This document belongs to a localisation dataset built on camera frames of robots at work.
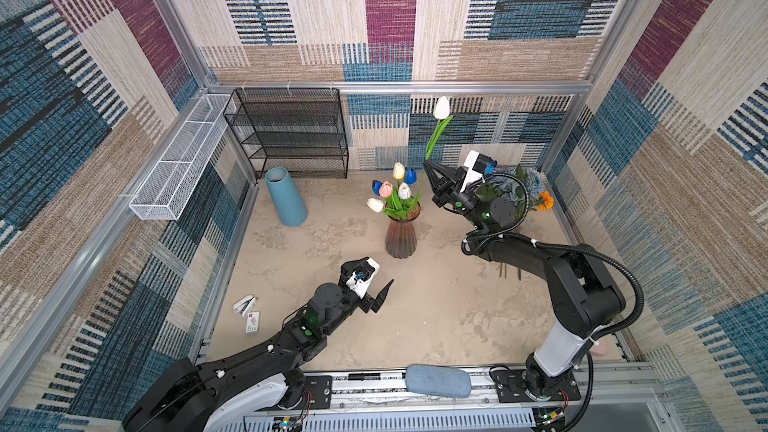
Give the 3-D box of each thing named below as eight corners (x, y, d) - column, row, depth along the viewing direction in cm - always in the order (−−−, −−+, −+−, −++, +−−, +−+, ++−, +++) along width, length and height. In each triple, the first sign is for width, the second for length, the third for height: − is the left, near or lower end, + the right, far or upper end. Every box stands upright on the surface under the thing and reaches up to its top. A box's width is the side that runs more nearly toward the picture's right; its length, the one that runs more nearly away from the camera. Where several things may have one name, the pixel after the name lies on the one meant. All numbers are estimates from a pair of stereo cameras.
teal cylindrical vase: (281, 226, 106) (261, 186, 90) (286, 208, 112) (268, 167, 96) (305, 226, 106) (290, 186, 90) (309, 208, 112) (295, 167, 96)
